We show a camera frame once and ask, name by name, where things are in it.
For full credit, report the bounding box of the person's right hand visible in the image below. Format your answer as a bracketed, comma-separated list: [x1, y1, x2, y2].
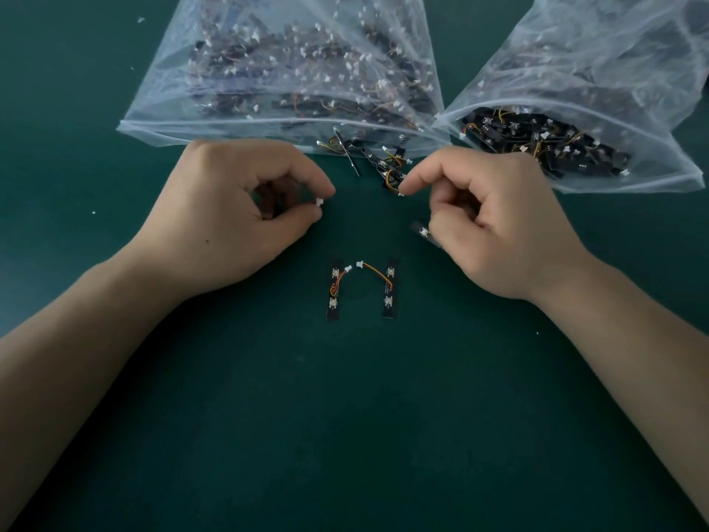
[398, 147, 592, 303]

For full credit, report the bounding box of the clear plastic zip bag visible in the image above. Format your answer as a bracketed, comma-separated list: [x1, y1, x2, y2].
[432, 0, 709, 195]
[116, 0, 453, 159]

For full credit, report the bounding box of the thin black circuit board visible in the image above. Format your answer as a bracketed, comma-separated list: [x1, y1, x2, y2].
[331, 127, 362, 178]

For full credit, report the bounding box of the person's right forearm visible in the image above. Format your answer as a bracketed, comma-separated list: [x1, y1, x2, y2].
[526, 248, 709, 526]

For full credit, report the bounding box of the black circuit board with wire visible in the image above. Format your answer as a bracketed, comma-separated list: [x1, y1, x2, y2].
[326, 259, 356, 322]
[356, 259, 400, 321]

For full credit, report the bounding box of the person's left hand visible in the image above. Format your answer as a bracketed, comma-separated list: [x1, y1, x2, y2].
[129, 139, 337, 301]

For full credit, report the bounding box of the cluster of wired circuit boards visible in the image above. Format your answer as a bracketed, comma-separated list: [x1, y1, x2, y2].
[361, 144, 414, 198]

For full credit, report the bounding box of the pile of bagged circuit boards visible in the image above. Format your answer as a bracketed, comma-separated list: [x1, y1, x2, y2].
[185, 2, 439, 140]
[459, 105, 633, 181]

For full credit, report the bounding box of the black circuit board strip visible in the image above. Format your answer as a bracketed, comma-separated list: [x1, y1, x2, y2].
[411, 220, 442, 249]

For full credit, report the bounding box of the person's left forearm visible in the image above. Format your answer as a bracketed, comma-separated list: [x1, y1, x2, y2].
[0, 241, 189, 532]

